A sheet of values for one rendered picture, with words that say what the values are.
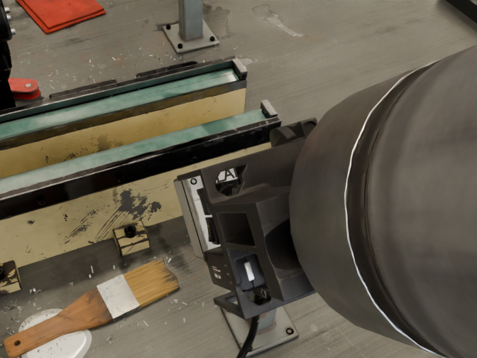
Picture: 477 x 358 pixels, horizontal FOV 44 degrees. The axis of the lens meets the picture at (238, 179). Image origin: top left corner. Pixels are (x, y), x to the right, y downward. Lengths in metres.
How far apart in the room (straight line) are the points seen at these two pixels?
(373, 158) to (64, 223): 0.61
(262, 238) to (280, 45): 0.89
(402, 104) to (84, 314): 0.60
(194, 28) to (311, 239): 0.89
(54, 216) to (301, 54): 0.55
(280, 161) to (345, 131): 0.10
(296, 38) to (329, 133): 0.92
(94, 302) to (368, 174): 0.60
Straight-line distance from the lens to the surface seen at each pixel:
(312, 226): 0.18
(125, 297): 0.73
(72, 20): 1.14
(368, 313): 0.18
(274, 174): 0.27
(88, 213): 0.74
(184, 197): 0.48
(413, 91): 0.16
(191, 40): 1.07
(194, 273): 0.75
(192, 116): 0.82
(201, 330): 0.71
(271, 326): 0.71
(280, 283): 0.21
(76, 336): 0.72
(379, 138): 0.16
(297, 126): 0.32
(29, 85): 0.99
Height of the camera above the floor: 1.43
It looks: 49 degrees down
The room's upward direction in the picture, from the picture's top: 4 degrees clockwise
